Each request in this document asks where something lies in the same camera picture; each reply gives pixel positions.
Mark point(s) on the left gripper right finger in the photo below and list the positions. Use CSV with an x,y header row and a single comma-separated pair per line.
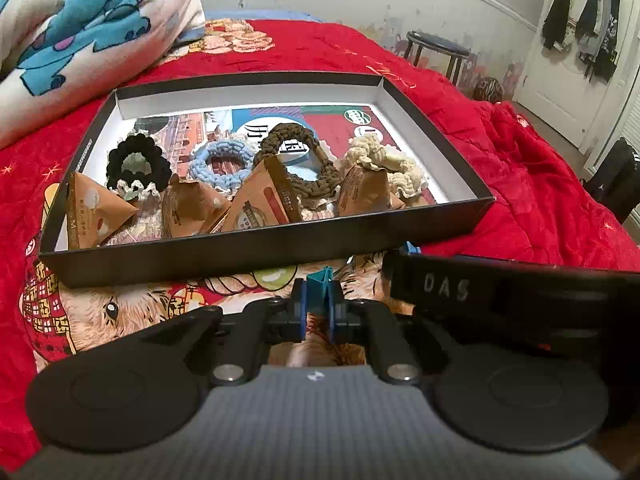
x,y
372,325

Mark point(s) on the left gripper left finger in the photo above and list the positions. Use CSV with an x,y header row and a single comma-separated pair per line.
x,y
250,334

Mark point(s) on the teal binder clip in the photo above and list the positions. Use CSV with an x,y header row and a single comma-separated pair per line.
x,y
319,296
409,249

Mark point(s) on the brown triangular snack packet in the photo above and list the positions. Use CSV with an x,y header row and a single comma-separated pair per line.
x,y
265,198
364,190
94,213
191,208

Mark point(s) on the brown crochet scrunchie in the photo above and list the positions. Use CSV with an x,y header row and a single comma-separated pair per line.
x,y
328,176

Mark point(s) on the cream crochet scrunchie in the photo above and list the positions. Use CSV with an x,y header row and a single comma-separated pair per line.
x,y
406,178

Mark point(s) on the light blue crochet scrunchie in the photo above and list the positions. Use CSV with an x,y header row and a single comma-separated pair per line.
x,y
228,183

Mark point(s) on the black crochet scrunchie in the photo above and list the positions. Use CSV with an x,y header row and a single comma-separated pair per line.
x,y
137,165

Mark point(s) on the black bag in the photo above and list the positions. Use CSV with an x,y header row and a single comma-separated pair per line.
x,y
615,185

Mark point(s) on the black shallow cardboard box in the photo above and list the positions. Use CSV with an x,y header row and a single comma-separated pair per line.
x,y
182,114

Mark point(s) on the Chinese history textbook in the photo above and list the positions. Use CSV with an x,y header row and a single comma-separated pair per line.
x,y
312,209

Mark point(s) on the white door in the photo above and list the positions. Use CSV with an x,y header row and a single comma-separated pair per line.
x,y
580,67

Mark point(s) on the brown patterned ball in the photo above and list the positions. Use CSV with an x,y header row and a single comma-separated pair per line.
x,y
488,89

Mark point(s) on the round dark stool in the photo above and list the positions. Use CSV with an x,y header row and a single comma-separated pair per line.
x,y
423,40

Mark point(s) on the dark hanging clothes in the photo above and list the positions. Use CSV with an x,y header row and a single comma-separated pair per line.
x,y
589,27

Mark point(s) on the blue bed sheet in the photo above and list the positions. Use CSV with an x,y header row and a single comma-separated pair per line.
x,y
273,15

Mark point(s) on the white monster cartoon quilt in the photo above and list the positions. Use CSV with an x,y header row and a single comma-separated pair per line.
x,y
59,54

